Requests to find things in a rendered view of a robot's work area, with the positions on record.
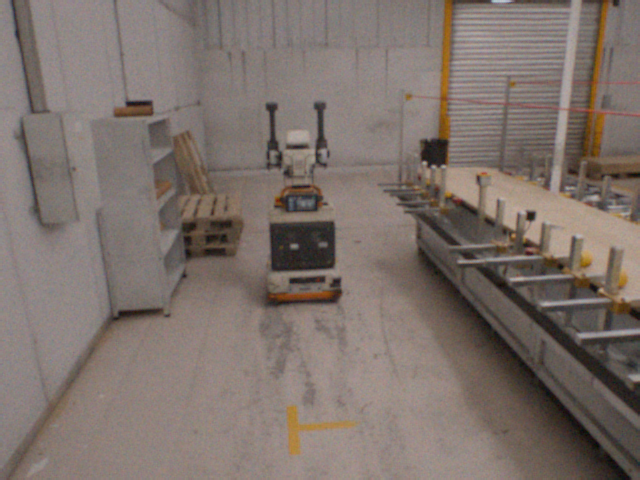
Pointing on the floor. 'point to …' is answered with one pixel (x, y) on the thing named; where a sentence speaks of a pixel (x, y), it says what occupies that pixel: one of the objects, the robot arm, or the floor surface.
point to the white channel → (565, 95)
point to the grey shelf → (138, 211)
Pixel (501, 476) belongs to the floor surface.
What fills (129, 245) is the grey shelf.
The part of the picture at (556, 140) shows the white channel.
